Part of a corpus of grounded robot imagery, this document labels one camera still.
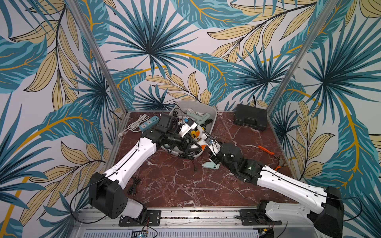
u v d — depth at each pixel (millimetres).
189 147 639
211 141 606
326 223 392
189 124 655
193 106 1137
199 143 709
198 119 1066
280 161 927
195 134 978
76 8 676
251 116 1130
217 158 651
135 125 1078
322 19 729
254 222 731
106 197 397
